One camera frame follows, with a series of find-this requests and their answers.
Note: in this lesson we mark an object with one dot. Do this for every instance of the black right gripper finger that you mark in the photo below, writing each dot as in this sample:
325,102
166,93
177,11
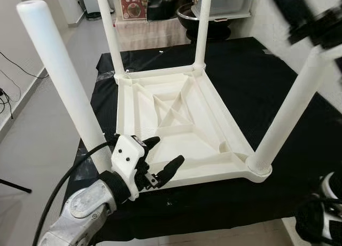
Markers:
294,8

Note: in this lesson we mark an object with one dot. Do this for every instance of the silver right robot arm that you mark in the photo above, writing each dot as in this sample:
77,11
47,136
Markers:
326,214

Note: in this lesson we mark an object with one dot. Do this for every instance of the white plastic children table top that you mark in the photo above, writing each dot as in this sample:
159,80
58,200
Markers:
176,112

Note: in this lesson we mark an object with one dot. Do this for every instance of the black tablecloth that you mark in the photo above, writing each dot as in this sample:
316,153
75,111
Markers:
251,80

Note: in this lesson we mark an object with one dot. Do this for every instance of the beige patterned cloth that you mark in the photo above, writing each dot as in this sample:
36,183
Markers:
155,35

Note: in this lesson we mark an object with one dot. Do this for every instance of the red printed board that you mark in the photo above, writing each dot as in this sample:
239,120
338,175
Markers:
133,3

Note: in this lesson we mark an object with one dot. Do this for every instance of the white appliance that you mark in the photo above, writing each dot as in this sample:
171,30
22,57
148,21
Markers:
88,0

